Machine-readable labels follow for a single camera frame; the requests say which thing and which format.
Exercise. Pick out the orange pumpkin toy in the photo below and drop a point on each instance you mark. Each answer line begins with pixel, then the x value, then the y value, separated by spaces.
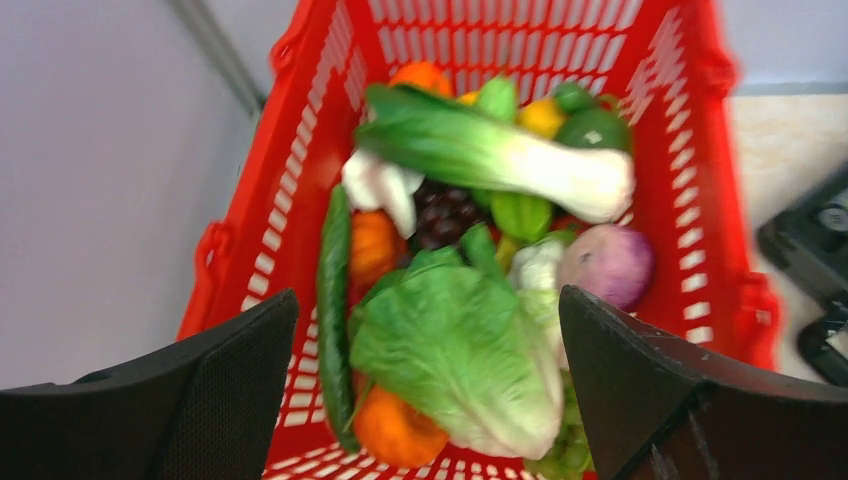
pixel 376 248

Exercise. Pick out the yellow lemon toy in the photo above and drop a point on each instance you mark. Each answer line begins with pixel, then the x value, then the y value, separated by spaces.
pixel 542 117

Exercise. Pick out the orange fruit toy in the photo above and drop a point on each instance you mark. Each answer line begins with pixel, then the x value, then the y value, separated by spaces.
pixel 424 75

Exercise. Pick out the green grapes toy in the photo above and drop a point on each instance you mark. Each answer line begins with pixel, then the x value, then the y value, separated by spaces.
pixel 570 456

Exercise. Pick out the white mushroom toy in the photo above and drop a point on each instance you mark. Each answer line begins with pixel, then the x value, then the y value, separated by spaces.
pixel 372 184

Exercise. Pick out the purple onion toy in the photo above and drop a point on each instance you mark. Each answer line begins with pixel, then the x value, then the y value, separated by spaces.
pixel 612 262

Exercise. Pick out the black poker chip case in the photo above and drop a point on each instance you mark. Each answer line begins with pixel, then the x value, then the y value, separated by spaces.
pixel 807 241

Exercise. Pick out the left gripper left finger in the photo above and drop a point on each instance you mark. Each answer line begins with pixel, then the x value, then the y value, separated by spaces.
pixel 201 408

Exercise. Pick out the pale cabbage toy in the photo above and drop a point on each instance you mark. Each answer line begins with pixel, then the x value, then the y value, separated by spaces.
pixel 533 274

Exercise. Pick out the green bell pepper toy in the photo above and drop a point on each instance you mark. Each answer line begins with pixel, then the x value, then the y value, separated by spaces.
pixel 523 217

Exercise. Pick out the green lettuce toy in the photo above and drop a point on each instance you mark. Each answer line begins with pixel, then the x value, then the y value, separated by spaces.
pixel 450 336

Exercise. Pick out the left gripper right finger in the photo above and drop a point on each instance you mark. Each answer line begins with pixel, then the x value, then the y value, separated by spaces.
pixel 655 406

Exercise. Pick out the green bok choy toy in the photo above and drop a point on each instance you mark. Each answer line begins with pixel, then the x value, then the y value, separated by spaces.
pixel 456 144

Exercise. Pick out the green cucumber toy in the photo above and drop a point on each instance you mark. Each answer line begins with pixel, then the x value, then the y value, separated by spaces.
pixel 331 284

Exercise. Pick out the dark purple grapes toy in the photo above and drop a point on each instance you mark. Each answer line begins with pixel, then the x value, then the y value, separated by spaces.
pixel 443 214

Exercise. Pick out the red plastic basket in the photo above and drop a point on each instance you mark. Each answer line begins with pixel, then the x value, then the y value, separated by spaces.
pixel 662 60

